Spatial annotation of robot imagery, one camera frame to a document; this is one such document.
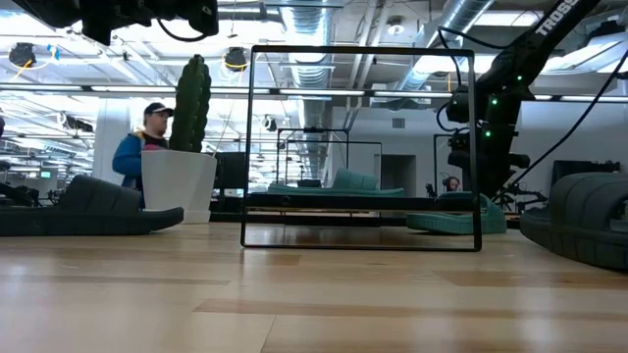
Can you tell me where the teal rubber slide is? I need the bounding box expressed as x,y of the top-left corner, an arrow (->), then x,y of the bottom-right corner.
405,191 -> 507,235
267,169 -> 407,198

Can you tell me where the black rubber slide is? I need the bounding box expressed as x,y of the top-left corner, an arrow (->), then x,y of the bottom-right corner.
0,175 -> 185,237
519,171 -> 628,272

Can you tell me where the long ceiling light strip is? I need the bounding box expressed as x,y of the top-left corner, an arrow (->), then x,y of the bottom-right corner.
0,83 -> 455,99

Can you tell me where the black monitor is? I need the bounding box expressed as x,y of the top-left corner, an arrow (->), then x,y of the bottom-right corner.
213,151 -> 246,197

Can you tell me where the green cactus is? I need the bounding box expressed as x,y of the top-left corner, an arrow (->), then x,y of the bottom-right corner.
169,53 -> 213,153

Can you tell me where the white hexagonal plant pot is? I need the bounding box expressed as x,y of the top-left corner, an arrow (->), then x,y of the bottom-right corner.
140,149 -> 218,226

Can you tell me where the long black cable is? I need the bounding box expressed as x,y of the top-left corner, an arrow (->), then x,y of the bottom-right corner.
495,48 -> 628,197

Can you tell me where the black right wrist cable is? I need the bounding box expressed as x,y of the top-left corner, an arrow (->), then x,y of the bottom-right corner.
435,25 -> 509,133

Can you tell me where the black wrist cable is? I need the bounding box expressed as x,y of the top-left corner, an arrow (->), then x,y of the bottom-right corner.
435,25 -> 509,133
155,18 -> 210,43

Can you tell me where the silver ceiling duct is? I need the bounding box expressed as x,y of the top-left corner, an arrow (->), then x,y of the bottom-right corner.
282,0 -> 338,182
392,0 -> 495,94

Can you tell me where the wooden shelf black metal frame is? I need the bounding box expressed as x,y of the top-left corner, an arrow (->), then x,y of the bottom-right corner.
239,44 -> 483,253

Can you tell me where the black metal rack frame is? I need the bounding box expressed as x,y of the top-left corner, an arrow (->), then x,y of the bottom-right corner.
275,126 -> 384,185

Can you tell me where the black ceiling cable reel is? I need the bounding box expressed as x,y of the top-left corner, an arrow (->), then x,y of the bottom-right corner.
224,46 -> 248,74
8,42 -> 38,69

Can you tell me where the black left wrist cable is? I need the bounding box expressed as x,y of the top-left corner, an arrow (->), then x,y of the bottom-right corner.
155,18 -> 210,43

